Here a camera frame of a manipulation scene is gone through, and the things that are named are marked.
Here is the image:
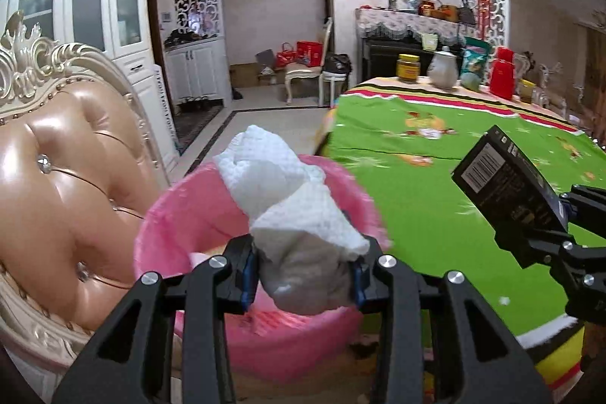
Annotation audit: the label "black small box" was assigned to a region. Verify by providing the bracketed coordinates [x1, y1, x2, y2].
[452, 125, 568, 233]

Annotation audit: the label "white plastic glove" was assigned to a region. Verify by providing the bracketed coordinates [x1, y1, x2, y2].
[214, 125, 370, 316]

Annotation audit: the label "pink lined trash bin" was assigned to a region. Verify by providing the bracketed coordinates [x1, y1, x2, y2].
[134, 155, 389, 382]

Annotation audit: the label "cream carved sofa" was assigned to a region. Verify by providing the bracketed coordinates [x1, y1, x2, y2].
[514, 51, 594, 133]

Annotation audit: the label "small honey jar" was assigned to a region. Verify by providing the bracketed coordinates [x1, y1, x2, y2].
[517, 79, 536, 103]

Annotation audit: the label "red thermos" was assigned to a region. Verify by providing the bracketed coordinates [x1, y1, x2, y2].
[489, 46, 515, 100]

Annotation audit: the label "green cartoon tablecloth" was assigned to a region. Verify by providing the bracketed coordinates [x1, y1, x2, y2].
[322, 78, 605, 397]

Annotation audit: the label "white ceramic teapot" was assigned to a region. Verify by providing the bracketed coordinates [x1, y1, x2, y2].
[427, 46, 459, 91]

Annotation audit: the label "tan leather ornate chair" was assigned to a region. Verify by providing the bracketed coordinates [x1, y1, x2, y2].
[1, 12, 167, 373]

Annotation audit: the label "yellow lid jar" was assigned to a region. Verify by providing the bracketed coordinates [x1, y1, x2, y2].
[397, 53, 420, 82]

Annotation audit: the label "white stool with bag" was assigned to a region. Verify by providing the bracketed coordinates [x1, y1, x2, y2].
[319, 52, 352, 107]

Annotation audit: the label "lace covered sideboard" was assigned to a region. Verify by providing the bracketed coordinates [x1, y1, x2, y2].
[355, 6, 476, 82]

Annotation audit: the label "red gift bags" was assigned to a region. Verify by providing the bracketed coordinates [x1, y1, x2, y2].
[275, 41, 323, 69]

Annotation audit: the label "white dining chair far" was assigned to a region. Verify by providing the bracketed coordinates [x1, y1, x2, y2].
[284, 17, 333, 105]

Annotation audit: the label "white low cabinet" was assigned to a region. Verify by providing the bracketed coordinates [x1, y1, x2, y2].
[164, 37, 232, 107]

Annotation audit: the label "cardboard box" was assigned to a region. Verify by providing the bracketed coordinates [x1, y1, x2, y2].
[229, 62, 259, 89]

